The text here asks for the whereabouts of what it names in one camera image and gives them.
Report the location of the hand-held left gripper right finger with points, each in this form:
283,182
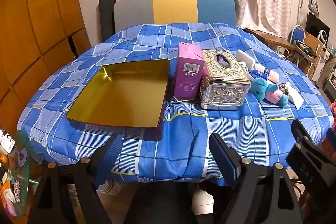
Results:
221,157

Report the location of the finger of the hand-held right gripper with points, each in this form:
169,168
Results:
303,132

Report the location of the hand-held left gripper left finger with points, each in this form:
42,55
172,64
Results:
106,158

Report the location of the gold rectangular tin box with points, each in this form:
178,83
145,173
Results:
123,100

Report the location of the blue pink plush toy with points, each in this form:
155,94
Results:
260,88

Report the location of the pink dishcloth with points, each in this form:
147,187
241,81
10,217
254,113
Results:
273,76

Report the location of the blue white packet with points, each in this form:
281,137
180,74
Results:
257,74

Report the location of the blue plaid tablecloth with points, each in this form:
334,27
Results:
236,129

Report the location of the small brown fuzzy item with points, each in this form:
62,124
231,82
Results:
283,88

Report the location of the ornate silver tissue box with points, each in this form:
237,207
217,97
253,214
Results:
223,90

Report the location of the purple cardboard box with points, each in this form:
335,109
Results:
187,74

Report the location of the tan wooden chair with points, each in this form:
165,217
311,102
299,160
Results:
312,40

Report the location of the wooden side table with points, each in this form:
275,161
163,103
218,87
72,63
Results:
273,40

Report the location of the blue backed chair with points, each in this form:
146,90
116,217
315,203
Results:
298,33

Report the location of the black monitor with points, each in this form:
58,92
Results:
313,24

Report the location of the white floor stand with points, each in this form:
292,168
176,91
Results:
299,3

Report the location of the black rolled mat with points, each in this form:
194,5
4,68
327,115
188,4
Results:
106,16

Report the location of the wooden wardrobe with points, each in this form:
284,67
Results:
31,29

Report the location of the grey yellow blue chair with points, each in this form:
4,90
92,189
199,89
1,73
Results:
173,6

